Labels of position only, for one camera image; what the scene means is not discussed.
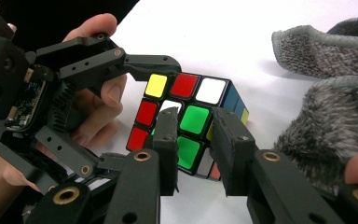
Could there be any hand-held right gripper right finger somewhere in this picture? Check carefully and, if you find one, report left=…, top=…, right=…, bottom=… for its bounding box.
left=213, top=106, right=257, bottom=197

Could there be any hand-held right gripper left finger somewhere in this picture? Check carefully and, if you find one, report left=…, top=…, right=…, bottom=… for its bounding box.
left=152, top=106, right=180, bottom=196

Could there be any white table sheet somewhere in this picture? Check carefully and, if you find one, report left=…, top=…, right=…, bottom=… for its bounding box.
left=99, top=0, right=358, bottom=224

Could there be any colourful puzzle cube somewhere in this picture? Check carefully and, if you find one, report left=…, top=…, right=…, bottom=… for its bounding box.
left=125, top=72, right=250, bottom=182

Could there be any grey fluffy cloth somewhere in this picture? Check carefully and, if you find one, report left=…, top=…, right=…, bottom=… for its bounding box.
left=271, top=13, right=358, bottom=195

